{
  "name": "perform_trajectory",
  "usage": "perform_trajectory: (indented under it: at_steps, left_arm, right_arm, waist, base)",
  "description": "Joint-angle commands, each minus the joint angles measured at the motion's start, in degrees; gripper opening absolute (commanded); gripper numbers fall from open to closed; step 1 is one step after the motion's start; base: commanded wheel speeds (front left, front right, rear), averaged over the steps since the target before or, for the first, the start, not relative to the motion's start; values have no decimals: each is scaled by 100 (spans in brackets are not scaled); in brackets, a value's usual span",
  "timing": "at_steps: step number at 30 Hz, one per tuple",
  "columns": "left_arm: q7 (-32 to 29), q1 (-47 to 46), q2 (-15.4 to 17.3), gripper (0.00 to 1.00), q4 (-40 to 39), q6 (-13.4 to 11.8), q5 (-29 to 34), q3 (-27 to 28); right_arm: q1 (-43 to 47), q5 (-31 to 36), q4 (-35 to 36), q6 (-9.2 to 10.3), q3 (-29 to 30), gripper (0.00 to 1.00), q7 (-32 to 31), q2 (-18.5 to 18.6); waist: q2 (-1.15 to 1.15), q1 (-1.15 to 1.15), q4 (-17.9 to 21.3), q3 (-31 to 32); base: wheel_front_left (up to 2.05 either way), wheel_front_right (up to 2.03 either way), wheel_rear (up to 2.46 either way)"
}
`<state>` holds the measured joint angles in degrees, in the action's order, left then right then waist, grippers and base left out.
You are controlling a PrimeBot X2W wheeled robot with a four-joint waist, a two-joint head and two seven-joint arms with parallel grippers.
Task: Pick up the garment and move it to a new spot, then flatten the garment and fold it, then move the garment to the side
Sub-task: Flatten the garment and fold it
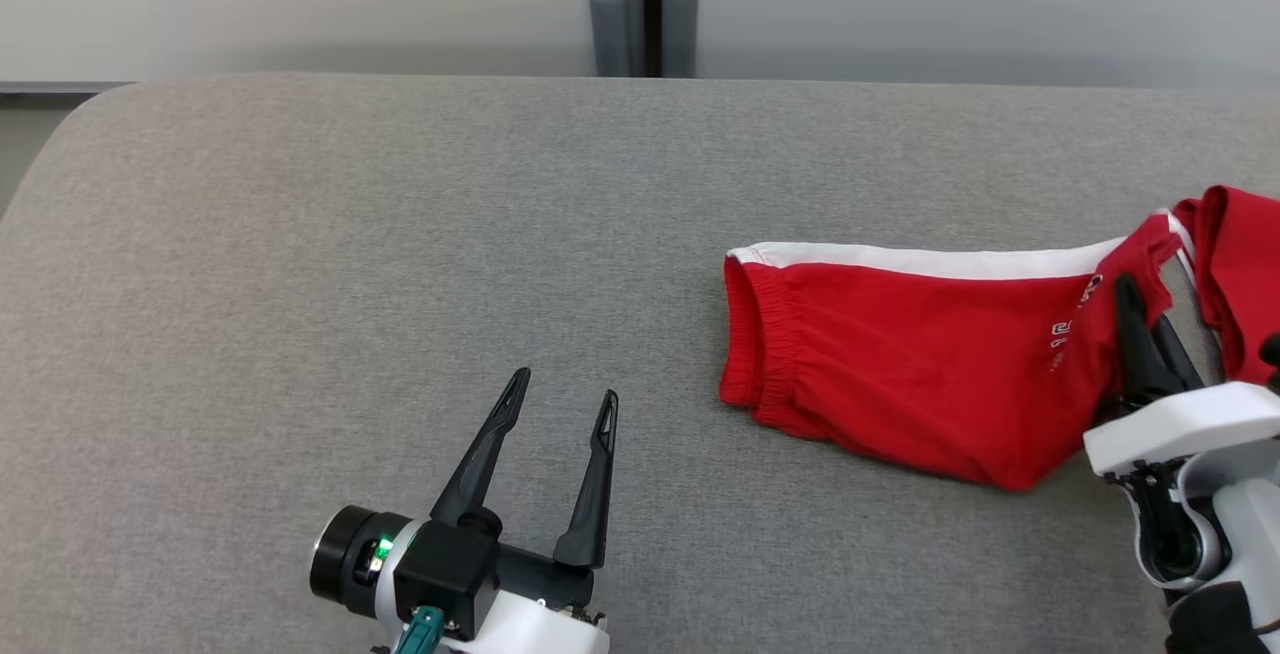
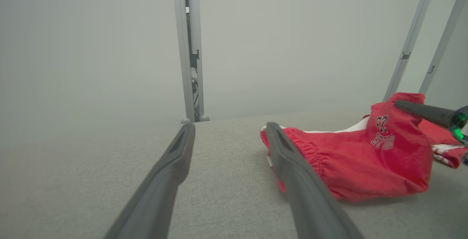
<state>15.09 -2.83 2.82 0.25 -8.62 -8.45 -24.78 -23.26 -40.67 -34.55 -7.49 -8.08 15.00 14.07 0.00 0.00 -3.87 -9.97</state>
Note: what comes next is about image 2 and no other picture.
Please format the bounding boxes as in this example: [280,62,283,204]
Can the grey metal frame strut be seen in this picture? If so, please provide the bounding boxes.
[418,0,468,95]
[382,0,439,102]

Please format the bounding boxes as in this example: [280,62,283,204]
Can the grey upright metal post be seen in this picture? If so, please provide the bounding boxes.
[172,0,211,124]

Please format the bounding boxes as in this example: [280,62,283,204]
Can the red shirt with white sleeves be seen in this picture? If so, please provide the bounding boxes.
[417,118,468,169]

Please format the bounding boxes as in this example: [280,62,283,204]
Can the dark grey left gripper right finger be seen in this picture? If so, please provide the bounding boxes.
[266,122,366,239]

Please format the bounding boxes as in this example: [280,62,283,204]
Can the red shorts with number print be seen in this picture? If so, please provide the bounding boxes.
[260,92,435,203]

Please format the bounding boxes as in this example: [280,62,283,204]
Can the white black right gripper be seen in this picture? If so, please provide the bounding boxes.
[394,100,468,166]

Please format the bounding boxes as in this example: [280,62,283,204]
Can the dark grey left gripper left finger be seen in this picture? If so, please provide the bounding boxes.
[104,123,196,239]

